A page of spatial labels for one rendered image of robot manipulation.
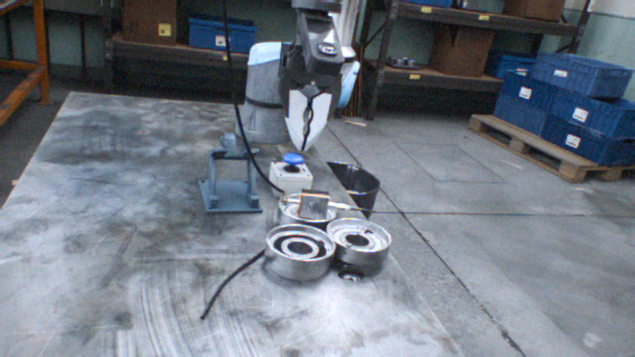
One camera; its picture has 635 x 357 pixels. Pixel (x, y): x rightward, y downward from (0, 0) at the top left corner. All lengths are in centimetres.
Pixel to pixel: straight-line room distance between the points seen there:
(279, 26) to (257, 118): 359
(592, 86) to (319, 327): 393
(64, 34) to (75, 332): 424
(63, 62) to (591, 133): 416
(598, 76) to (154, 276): 401
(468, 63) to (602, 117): 127
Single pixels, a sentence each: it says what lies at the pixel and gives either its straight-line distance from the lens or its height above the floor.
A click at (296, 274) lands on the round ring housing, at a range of 75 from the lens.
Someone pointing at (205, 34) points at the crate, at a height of 57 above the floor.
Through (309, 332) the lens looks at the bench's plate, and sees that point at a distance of 68.
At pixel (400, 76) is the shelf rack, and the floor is 41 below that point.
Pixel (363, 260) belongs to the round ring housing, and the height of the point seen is 82.
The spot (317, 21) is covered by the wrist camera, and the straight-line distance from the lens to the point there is 73.
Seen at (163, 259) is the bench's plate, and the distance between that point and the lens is 79.
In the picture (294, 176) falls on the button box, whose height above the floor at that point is 84.
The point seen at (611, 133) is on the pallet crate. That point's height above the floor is 39.
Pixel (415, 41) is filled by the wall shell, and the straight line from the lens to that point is 528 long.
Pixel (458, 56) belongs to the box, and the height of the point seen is 63.
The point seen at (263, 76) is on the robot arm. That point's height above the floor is 96.
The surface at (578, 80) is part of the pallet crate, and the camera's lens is 452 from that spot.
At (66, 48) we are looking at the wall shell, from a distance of 484.
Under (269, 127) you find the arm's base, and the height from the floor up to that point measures 84.
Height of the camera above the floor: 123
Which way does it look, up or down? 23 degrees down
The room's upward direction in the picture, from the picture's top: 9 degrees clockwise
